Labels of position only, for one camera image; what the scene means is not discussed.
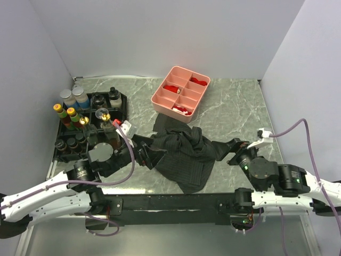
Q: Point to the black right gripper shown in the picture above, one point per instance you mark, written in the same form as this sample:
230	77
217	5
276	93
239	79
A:
220	148

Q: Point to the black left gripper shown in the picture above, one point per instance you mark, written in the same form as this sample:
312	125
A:
151	157

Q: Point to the tall gold spout sauce bottle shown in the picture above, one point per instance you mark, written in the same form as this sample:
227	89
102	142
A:
110	131

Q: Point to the black cap white powder bottle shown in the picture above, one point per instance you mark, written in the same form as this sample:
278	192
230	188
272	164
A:
115	98

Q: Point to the dark lid beige powder jar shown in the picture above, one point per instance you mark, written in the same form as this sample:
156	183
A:
100	112

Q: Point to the black cap brown powder bottle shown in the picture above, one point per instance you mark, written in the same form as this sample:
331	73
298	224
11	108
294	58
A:
98	101

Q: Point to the small black cap spice jar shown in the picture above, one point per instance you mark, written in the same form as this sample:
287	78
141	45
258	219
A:
74	146

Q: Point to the red label sauce bottle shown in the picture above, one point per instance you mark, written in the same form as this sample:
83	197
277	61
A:
75	118

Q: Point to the blue label spice jar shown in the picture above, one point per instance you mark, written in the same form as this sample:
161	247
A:
69	99
81	98

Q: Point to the dark spice jar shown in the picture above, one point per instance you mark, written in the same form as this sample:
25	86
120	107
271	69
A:
61	147

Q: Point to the red yellow cap sauce bottle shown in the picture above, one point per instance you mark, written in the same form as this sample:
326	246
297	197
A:
64	117

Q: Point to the tall gold spout oil bottle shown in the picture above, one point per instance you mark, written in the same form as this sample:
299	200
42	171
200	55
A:
90	131

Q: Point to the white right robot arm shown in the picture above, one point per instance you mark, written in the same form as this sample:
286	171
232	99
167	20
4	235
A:
277	185

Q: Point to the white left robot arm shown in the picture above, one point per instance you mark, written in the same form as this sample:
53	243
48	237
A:
75	191

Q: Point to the dark striped cloth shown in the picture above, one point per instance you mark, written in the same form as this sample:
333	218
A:
190	156

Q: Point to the red white item front compartment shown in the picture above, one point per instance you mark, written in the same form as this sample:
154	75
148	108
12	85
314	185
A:
182	111

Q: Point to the pink divided storage box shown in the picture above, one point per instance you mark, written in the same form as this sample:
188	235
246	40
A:
190	97

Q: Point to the red item middle compartment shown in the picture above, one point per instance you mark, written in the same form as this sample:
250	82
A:
172	88

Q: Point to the red item back compartment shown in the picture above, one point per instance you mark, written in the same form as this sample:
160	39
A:
197	81

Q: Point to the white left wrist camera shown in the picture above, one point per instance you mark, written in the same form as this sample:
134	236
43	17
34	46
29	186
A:
124	128

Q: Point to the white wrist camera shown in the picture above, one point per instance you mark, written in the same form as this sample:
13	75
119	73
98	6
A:
124	128
262	137

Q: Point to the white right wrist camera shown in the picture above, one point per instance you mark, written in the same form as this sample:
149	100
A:
262	137

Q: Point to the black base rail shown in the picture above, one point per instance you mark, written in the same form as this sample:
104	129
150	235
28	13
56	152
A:
162	209

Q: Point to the aluminium frame rail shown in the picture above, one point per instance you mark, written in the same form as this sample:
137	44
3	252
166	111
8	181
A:
56	167

